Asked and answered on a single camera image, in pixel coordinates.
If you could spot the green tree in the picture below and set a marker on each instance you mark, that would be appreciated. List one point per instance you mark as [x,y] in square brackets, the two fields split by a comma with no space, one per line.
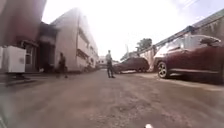
[144,44]

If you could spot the brown dirt road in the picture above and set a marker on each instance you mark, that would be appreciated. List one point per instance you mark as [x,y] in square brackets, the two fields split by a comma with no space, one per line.
[110,103]

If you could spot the large beige building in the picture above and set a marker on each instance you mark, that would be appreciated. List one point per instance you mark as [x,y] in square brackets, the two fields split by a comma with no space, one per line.
[71,40]

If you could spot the person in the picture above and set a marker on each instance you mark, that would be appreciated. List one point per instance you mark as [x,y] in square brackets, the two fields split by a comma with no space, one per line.
[109,64]
[62,65]

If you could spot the dark parked car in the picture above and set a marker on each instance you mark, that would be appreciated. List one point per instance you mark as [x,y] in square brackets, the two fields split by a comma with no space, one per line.
[132,64]

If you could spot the white box cabinet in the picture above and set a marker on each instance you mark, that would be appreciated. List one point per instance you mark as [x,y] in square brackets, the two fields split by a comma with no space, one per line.
[13,59]

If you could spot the dark red car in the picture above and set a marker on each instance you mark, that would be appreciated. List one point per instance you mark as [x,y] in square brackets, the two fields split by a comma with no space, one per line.
[193,58]

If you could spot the robot's own part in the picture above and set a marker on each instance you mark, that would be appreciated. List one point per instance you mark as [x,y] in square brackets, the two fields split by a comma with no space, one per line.
[148,126]

